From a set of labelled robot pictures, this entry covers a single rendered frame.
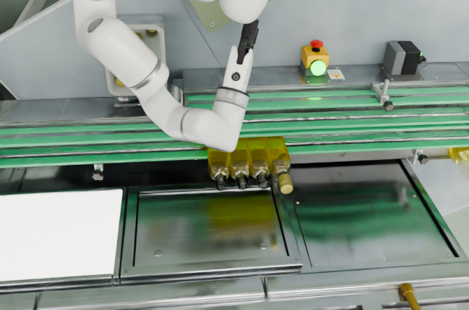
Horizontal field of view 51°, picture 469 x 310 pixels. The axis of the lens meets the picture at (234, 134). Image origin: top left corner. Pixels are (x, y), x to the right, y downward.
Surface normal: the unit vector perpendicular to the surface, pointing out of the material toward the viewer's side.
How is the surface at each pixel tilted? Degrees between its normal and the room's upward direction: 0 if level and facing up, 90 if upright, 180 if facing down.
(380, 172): 90
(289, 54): 0
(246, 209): 90
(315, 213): 90
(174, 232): 90
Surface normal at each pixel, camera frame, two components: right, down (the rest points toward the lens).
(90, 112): 0.03, -0.81
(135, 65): 0.41, 0.37
